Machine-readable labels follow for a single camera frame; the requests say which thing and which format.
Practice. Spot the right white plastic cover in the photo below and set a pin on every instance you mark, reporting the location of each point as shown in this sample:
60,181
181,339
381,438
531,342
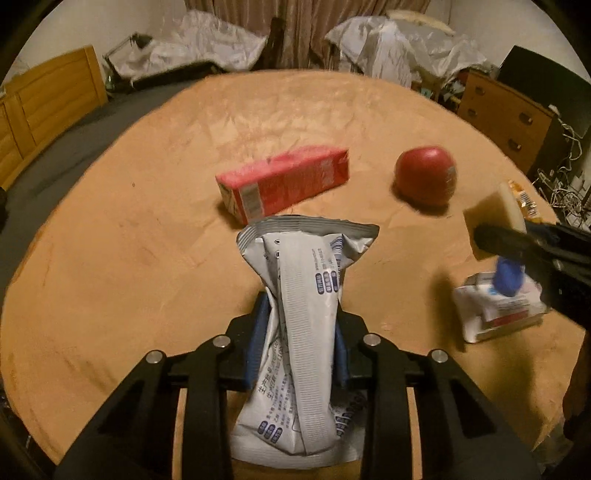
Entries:
402,52

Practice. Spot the red rectangular carton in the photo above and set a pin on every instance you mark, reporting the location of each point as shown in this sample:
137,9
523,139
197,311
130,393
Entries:
263,188

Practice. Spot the black desk lamp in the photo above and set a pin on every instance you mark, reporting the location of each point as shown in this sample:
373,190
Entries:
135,41

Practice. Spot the left white plastic cover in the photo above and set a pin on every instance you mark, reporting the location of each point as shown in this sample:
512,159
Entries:
196,39

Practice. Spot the white plastic cover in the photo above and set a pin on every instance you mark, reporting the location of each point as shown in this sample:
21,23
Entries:
196,39
402,52

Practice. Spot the white wet wipes pack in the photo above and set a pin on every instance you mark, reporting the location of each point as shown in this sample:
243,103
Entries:
485,313

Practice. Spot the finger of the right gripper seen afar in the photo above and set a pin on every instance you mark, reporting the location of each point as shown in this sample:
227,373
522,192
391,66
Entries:
528,248

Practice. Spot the black television screen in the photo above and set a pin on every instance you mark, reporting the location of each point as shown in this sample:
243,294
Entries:
548,83

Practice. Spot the wooden headboard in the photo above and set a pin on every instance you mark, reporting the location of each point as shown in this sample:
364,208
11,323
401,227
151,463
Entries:
42,103

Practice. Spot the beige sponge block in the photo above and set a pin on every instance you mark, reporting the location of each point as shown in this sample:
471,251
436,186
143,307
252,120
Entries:
499,209

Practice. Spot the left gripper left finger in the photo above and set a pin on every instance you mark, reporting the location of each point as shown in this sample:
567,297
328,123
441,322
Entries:
257,340

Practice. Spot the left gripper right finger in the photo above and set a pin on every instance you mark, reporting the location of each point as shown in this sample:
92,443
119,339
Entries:
340,370

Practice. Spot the wooden chest of drawers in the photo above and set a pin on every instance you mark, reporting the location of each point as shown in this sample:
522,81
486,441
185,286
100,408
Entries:
528,133

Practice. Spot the yellow crumpled wrapper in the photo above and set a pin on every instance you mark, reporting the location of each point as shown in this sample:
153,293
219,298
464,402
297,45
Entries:
528,207

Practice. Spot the blue bottle cap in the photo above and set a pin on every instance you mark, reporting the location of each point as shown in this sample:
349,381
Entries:
508,277

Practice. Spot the white silver foil bag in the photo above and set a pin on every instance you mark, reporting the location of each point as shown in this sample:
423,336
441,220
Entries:
294,417

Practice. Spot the pink-brown curtain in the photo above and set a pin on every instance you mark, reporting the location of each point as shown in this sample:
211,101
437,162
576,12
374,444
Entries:
305,22

